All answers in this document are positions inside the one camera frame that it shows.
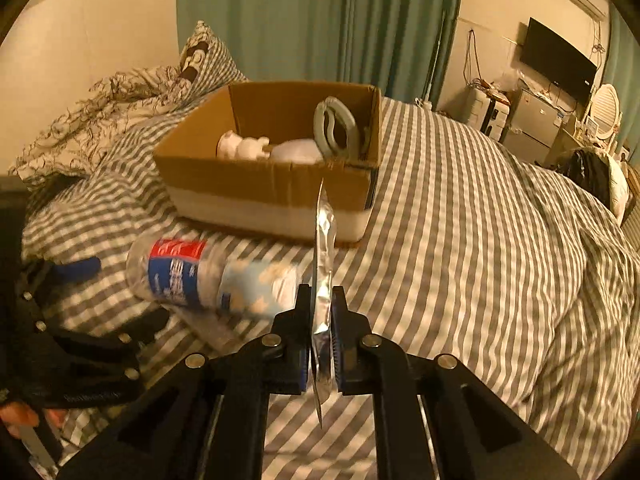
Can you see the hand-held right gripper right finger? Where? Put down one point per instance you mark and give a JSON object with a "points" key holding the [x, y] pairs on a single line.
{"points": [[338, 357]]}

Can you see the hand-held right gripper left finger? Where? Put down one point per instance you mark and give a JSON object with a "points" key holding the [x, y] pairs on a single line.
{"points": [[302, 362]]}

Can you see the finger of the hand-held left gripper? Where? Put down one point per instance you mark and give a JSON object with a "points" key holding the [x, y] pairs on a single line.
{"points": [[75, 268], [135, 327]]}

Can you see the silver foil packet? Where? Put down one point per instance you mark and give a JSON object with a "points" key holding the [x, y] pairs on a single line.
{"points": [[323, 240]]}

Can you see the cardboard box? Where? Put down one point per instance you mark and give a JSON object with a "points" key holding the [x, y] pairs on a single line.
{"points": [[260, 195]]}

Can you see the person's left hand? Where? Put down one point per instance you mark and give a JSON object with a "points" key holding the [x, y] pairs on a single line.
{"points": [[20, 416]]}

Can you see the clear plastic bottle blue label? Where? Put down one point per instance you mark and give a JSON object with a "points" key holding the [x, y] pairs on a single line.
{"points": [[175, 275]]}

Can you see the grey white striped duvet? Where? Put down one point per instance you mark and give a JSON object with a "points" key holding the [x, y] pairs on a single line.
{"points": [[450, 260]]}

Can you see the branch print blanket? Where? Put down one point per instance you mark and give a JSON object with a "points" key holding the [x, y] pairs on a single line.
{"points": [[100, 110]]}

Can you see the white round object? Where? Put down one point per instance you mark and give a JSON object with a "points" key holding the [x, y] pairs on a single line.
{"points": [[297, 152]]}

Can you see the brown white plush toy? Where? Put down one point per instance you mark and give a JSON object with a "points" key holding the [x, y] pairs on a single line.
{"points": [[194, 60]]}

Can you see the grey striped pillow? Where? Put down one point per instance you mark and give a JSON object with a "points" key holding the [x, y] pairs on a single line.
{"points": [[220, 65]]}

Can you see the white appliance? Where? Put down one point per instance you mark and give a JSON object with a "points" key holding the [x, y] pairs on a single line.
{"points": [[480, 110]]}

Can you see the silver small fridge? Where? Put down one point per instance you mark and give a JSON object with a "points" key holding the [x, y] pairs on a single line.
{"points": [[530, 125]]}

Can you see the black bag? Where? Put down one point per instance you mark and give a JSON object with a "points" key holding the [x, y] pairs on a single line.
{"points": [[585, 175]]}

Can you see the metal pole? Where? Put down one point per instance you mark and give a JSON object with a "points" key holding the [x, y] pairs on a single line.
{"points": [[436, 60]]}

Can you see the white cushion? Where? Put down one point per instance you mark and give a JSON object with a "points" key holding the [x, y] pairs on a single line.
{"points": [[619, 185]]}

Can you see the teal curtain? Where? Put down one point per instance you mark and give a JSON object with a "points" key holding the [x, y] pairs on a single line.
{"points": [[320, 20]]}

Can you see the white oval mirror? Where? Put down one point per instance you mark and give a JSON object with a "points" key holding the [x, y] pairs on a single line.
{"points": [[606, 110]]}

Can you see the black wall television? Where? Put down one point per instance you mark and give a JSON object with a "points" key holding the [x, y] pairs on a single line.
{"points": [[555, 57]]}

